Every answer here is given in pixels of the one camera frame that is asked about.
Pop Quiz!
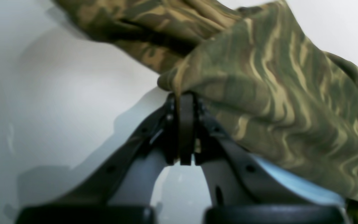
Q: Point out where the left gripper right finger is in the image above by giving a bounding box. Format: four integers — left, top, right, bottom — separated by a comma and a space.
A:
185, 92, 313, 207

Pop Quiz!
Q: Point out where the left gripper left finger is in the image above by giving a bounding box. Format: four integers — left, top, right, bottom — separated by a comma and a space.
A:
55, 93, 187, 207

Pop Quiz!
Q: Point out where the camouflage t-shirt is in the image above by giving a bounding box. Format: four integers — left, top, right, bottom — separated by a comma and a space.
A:
55, 0, 358, 224

